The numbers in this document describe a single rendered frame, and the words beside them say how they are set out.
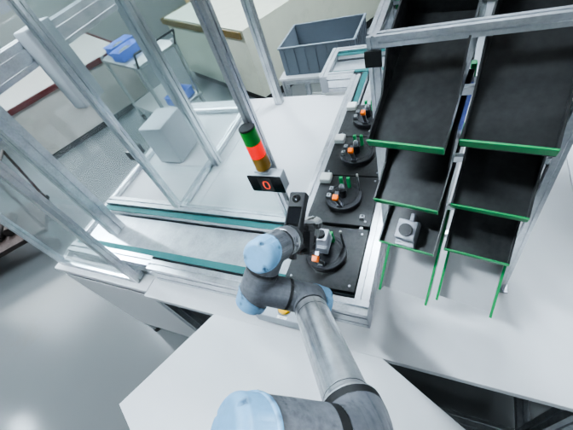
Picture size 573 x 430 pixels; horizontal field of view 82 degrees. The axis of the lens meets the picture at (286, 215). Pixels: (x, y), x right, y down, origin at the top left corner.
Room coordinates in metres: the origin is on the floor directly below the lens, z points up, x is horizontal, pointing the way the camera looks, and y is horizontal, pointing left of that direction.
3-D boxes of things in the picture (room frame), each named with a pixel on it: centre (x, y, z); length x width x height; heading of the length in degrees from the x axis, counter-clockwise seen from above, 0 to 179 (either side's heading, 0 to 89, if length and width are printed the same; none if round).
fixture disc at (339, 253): (0.64, -0.07, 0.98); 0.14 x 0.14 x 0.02
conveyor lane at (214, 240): (0.84, 0.15, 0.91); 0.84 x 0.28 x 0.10; 53
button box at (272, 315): (0.52, 0.12, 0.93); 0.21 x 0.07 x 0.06; 53
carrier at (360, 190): (0.84, -0.23, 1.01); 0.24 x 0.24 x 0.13; 53
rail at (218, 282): (0.68, 0.24, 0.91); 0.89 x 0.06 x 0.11; 53
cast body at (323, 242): (0.64, -0.08, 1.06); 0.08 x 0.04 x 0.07; 143
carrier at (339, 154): (1.03, -0.38, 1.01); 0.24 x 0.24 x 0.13; 53
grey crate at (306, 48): (2.64, -0.82, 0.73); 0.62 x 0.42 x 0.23; 53
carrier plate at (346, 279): (0.64, -0.07, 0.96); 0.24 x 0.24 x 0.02; 53
